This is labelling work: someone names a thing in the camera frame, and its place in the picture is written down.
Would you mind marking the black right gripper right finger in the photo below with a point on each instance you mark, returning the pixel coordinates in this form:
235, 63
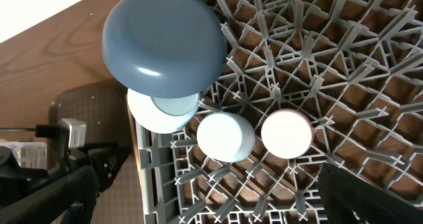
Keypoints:
348, 199

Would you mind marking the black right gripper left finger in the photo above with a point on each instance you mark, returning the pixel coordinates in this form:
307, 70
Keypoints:
74, 194

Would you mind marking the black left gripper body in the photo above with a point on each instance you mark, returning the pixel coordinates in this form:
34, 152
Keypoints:
18, 182

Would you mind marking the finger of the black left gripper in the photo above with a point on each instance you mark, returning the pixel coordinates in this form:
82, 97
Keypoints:
107, 160

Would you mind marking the light blue bowl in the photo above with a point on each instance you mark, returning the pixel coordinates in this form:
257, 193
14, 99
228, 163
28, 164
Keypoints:
162, 115

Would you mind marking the pink plastic cup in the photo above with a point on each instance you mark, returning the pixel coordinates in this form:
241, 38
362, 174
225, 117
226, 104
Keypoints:
287, 133

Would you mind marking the light blue plastic cup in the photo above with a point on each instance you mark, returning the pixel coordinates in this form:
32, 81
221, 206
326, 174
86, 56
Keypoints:
226, 137

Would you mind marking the dark blue plate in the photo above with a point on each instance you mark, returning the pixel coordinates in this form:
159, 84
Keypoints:
164, 48

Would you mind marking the grey dishwasher rack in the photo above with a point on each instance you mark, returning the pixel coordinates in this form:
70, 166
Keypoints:
306, 82

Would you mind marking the clear plastic bin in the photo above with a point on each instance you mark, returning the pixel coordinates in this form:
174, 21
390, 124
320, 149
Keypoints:
28, 154

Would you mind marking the brown serving tray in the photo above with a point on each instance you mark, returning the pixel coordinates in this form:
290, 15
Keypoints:
102, 106

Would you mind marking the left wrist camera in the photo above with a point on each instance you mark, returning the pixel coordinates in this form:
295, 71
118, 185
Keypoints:
77, 131

